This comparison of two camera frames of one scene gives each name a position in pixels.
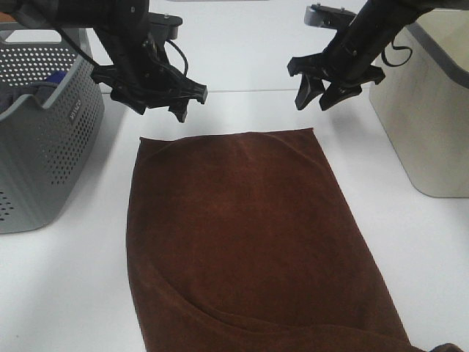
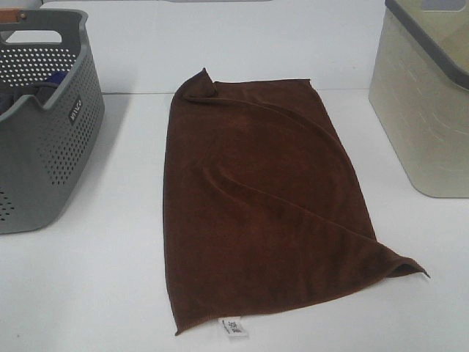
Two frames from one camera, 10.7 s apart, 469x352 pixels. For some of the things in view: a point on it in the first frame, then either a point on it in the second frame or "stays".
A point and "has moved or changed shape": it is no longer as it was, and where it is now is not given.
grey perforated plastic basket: (46, 146) stays
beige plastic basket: (423, 100) stays
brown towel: (243, 243) has moved or changed shape
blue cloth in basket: (56, 76) stays
